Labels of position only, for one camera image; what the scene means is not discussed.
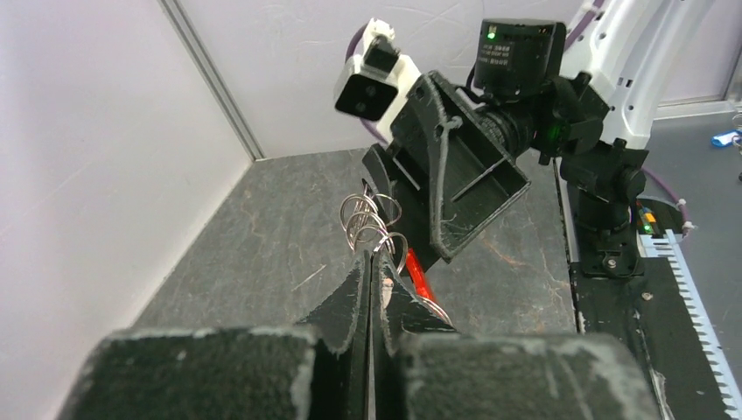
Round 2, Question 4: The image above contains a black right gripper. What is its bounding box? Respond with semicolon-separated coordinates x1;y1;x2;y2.
362;71;531;264

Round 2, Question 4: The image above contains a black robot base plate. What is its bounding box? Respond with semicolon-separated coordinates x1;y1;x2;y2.
564;191;738;420

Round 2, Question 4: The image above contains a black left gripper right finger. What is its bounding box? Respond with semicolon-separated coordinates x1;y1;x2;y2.
370;252;660;419

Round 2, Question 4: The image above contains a blue key tag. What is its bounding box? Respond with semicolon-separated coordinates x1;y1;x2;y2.
710;129;741;148

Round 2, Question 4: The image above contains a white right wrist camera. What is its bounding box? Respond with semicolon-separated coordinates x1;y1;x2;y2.
333;17;422;144

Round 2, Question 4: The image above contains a metal key holder red handle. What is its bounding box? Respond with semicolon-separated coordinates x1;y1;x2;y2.
339;179;452;324

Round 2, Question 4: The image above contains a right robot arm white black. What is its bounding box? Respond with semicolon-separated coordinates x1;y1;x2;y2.
346;1;711;278

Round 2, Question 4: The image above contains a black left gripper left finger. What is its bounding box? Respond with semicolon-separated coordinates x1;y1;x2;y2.
59;251;371;419

